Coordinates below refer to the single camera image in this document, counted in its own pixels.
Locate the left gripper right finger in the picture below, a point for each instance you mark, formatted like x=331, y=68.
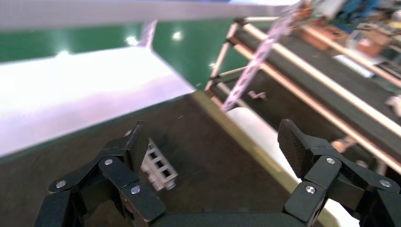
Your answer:
x=319, y=175

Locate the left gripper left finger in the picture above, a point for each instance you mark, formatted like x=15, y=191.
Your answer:
x=119, y=175

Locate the silver perforated metal part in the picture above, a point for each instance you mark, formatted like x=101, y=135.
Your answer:
x=161, y=174

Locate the conveyor with tubular frame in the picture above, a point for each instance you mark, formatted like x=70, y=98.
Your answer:
x=313, y=75

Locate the small metal bracket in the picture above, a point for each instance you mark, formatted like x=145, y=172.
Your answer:
x=257, y=95

